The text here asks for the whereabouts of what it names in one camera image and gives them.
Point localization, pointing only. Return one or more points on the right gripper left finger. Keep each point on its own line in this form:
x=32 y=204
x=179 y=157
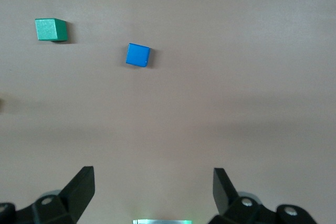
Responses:
x=78 y=195

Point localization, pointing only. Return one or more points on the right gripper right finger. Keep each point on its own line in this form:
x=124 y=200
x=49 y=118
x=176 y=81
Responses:
x=223 y=192

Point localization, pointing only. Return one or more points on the blue wooden block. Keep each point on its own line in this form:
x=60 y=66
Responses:
x=138 y=54

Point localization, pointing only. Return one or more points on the green wooden block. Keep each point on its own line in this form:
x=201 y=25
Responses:
x=47 y=29

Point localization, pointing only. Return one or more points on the brown paper table cover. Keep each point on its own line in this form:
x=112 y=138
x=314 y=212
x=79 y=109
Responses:
x=236 y=77

